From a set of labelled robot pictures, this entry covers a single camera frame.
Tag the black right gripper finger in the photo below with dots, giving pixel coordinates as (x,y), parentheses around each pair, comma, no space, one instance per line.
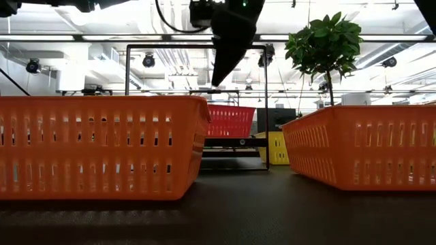
(226,58)

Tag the red plastic basket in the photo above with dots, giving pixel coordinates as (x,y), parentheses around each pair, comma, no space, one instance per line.
(231,120)

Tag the yellow plastic basket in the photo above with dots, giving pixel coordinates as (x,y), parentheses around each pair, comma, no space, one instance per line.
(277,149)

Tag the orange plastic basket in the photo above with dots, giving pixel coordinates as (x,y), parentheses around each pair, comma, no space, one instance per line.
(102,149)
(374,149)

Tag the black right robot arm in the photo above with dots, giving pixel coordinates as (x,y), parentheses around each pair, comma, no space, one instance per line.
(429,10)

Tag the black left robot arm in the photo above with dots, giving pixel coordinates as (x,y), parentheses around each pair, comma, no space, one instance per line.
(8,7)

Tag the black-framed wooden shelf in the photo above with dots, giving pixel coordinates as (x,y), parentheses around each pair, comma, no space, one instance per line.
(225,142)

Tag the black computer monitor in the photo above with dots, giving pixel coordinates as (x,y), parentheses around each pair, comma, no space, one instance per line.
(281,119)

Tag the potted green tree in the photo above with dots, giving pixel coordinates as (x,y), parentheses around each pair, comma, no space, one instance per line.
(323,44)

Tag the white cylindrical machine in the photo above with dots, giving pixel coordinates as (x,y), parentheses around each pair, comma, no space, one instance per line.
(356,99)

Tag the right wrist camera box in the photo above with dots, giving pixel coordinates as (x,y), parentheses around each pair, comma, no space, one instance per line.
(201,13)

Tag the black ceiling-hung camera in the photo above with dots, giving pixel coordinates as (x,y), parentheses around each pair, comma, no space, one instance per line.
(267,58)
(148,60)
(33,66)
(389,62)

